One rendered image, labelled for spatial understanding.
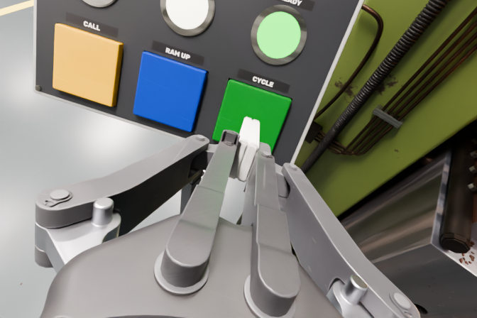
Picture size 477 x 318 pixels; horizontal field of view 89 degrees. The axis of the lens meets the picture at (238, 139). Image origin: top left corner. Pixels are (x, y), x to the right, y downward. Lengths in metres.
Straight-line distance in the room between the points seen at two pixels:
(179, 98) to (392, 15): 0.37
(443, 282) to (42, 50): 0.63
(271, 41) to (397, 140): 0.39
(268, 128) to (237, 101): 0.05
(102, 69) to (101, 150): 1.22
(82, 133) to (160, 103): 1.35
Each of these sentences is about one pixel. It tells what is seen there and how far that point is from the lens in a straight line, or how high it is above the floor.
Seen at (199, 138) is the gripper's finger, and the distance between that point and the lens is 0.15.
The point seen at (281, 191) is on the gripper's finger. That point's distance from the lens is 0.16.
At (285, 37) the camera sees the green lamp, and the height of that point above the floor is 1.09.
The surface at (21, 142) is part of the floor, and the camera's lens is 1.70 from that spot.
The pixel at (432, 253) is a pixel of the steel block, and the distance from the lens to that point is 0.47.
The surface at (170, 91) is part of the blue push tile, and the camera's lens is 0.29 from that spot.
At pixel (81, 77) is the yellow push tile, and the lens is 0.34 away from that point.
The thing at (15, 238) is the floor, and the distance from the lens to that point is 1.42.
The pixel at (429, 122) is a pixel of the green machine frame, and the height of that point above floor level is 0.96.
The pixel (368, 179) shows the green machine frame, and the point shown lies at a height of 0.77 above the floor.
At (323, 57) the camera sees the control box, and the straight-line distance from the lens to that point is 0.29.
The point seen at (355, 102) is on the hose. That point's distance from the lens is 0.54.
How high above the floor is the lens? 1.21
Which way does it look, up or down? 50 degrees down
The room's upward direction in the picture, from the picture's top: 19 degrees clockwise
